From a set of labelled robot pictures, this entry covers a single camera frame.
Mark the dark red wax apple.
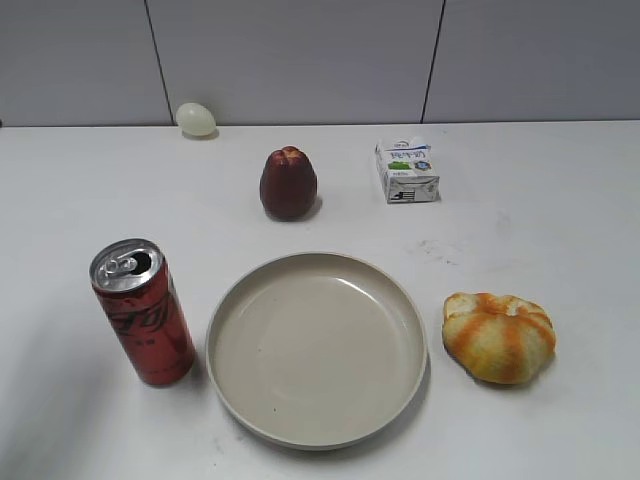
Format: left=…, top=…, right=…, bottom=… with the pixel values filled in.
left=259, top=146, right=317, bottom=221

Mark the peeled orange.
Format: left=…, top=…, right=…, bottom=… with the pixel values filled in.
left=442, top=292, right=556, bottom=385

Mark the small white milk carton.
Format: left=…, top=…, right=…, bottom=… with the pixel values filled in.
left=375, top=136, right=440, bottom=204

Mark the beige round plate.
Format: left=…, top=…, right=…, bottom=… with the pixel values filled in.
left=205, top=252, right=429, bottom=451

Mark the red cola can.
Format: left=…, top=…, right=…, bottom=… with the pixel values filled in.
left=89, top=238, right=196, bottom=386

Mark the white egg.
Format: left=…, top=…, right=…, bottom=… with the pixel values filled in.
left=175, top=102, right=217, bottom=137

